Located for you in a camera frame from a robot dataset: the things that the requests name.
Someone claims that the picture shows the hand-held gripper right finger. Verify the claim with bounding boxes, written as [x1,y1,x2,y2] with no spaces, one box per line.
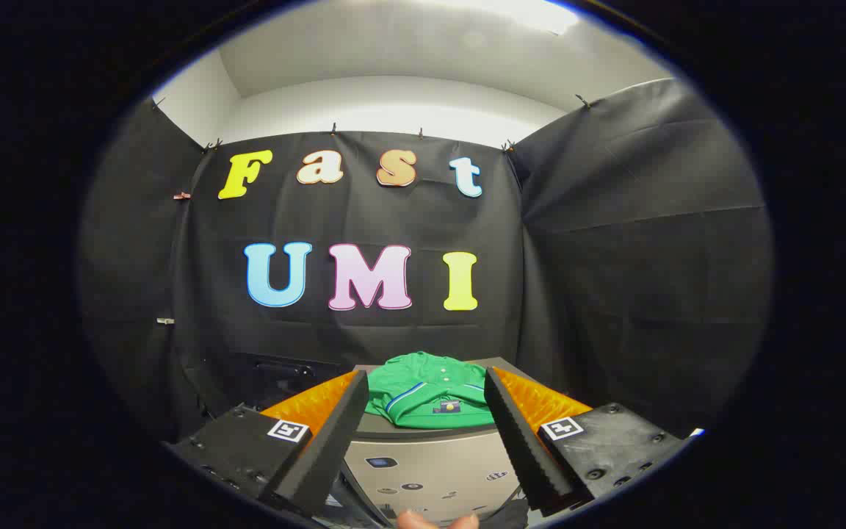
[483,366,690,517]

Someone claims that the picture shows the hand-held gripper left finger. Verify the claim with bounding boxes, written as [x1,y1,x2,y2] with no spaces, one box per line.
[162,369,371,517]

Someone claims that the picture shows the green polo shirt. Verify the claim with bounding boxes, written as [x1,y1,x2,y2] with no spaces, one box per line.
[364,351,497,430]

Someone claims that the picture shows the grey cabinet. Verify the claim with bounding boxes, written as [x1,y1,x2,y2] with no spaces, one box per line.
[342,358,534,526]

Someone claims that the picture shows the black backdrop cloth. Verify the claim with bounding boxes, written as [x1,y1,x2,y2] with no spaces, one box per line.
[78,77,773,449]

